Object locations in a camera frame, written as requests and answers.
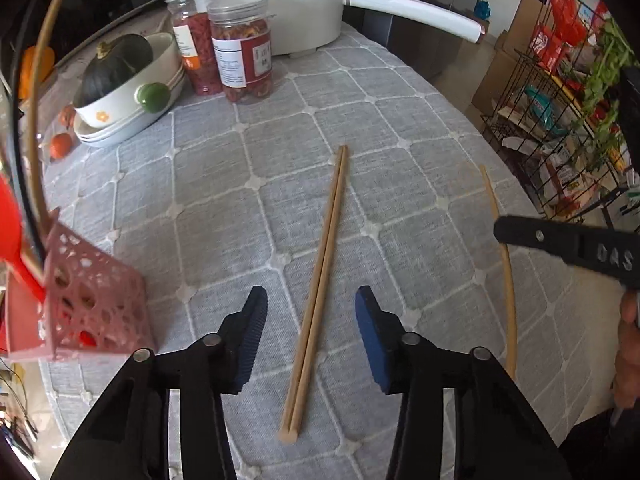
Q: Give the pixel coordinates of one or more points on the white electric pot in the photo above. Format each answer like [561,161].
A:
[300,15]

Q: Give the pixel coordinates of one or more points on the person's right hand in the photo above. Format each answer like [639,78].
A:
[629,360]

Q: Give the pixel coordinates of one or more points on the large orange fruit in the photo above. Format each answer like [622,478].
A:
[46,62]

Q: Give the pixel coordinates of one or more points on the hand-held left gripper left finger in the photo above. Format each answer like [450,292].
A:
[252,335]

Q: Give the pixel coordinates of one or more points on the clear jar with red label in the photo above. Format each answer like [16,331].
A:
[240,60]

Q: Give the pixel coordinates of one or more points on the green leafy vegetables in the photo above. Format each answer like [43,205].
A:
[607,60]

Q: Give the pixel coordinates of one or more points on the teal packet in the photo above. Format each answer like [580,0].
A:
[540,105]

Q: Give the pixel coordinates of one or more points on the bamboo chopstick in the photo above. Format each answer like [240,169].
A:
[512,310]
[31,120]
[315,285]
[323,285]

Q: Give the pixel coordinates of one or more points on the black chopstick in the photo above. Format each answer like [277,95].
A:
[19,160]

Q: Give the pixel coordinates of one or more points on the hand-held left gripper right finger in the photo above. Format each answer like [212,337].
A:
[372,340]

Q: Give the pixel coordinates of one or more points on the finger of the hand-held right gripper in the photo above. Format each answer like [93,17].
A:
[540,237]

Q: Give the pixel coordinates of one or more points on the red plastic spoon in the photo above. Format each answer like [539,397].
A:
[10,225]

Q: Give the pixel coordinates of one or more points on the white bowl with flower print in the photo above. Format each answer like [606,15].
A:
[160,65]

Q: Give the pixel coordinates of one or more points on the green round ball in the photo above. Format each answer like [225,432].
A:
[152,97]

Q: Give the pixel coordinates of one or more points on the pink perforated utensil basket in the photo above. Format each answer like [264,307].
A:
[125,285]

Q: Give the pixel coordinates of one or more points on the red plastic bag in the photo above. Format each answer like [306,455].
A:
[565,5]

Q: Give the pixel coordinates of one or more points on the red snack packet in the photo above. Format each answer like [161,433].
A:
[547,47]

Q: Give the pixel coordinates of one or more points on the brown cardboard box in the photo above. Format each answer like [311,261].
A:
[495,85]
[525,15]

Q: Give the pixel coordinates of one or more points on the grey checked tablecloth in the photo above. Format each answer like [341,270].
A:
[425,135]

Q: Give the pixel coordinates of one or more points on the dark green squash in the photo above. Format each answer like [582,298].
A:
[120,65]

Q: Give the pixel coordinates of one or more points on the clear jar of red berries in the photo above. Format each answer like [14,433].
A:
[200,50]

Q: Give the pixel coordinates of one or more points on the small orange tangerine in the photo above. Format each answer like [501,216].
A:
[61,146]

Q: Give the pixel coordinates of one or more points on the grey refrigerator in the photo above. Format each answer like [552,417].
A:
[425,45]

